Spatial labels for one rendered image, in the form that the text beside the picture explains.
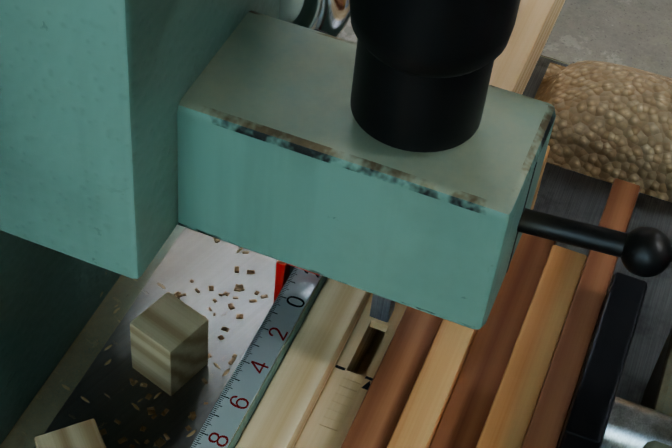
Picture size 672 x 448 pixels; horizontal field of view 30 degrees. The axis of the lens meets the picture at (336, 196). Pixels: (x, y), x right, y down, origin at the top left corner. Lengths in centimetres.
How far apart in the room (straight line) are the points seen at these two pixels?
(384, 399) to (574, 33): 186
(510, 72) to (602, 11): 172
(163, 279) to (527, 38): 26
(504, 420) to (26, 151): 22
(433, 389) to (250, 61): 16
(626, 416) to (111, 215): 23
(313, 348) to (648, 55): 185
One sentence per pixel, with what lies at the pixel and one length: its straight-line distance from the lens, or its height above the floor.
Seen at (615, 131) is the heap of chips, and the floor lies 93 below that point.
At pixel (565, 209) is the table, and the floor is 90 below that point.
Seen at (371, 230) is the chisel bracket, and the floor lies 103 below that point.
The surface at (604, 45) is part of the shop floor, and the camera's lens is 236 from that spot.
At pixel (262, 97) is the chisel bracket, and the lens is 49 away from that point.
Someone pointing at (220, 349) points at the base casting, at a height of 80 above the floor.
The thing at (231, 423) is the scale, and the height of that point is 96.
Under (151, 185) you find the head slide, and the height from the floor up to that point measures 104.
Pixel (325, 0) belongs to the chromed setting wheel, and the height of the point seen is 102.
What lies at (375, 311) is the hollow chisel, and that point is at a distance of 57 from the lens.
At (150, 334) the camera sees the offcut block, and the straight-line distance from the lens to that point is 70.
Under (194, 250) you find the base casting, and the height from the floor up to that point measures 80.
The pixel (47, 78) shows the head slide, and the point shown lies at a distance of 46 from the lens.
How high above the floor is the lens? 139
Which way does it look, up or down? 45 degrees down
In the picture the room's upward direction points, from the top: 7 degrees clockwise
